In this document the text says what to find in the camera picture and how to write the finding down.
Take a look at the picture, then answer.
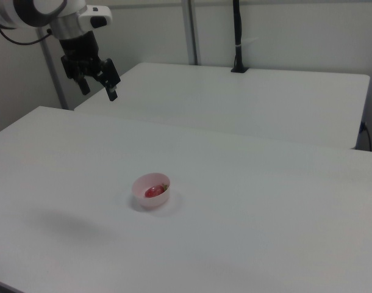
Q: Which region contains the red strawberry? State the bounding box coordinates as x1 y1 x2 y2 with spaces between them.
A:
144 183 170 199

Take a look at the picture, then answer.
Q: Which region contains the white side table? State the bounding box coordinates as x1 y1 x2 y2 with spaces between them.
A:
74 62 371 151

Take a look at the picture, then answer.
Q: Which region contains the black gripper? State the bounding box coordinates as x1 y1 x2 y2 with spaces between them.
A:
58 32 122 103

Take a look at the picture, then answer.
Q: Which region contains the grey metal frame post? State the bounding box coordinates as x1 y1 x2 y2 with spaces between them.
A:
181 0 202 66
39 29 68 110

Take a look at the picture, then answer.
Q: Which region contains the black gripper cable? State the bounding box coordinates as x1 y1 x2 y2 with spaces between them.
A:
0 27 52 46

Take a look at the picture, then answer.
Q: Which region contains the pink plastic bowl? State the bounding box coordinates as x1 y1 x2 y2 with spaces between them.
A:
132 172 171 210

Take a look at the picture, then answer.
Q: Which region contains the black camera pole with base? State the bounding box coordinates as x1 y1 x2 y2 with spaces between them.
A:
230 0 250 74

